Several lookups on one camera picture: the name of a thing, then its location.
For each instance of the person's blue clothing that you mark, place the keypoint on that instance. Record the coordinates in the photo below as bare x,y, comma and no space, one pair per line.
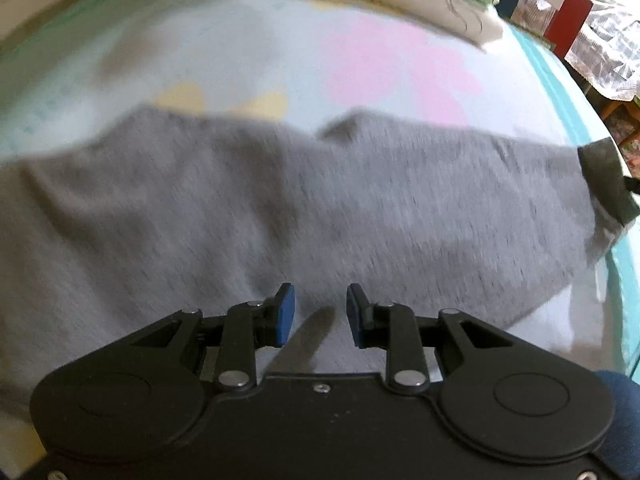
622,425

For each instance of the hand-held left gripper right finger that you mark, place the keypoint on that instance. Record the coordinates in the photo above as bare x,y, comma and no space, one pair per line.
354,312

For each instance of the red board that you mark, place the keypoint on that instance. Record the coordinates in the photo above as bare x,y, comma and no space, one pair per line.
567,20

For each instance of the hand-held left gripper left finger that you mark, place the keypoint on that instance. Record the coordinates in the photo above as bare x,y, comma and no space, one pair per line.
286,310

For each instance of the grey pants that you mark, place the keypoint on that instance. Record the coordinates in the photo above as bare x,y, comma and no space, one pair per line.
250,200

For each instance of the patterned lace cloth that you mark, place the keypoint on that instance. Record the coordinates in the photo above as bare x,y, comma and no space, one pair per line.
607,45

